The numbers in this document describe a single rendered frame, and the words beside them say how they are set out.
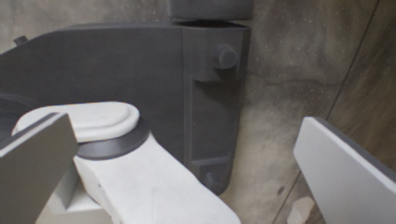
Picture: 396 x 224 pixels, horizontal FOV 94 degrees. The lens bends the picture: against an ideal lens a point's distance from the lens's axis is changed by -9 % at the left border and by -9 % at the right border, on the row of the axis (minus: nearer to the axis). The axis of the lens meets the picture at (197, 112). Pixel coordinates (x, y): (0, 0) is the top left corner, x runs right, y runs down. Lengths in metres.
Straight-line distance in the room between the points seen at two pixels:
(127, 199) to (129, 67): 0.28
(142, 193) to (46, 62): 0.34
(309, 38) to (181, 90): 0.50
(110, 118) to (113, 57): 0.16
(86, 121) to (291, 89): 0.70
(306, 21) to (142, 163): 0.66
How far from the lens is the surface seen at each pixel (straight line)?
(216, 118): 0.51
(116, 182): 0.31
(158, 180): 0.30
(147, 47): 0.45
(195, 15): 0.43
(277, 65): 0.76
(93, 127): 0.36
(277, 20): 0.72
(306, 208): 1.45
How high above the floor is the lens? 0.61
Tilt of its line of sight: 59 degrees down
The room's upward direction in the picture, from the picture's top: 157 degrees clockwise
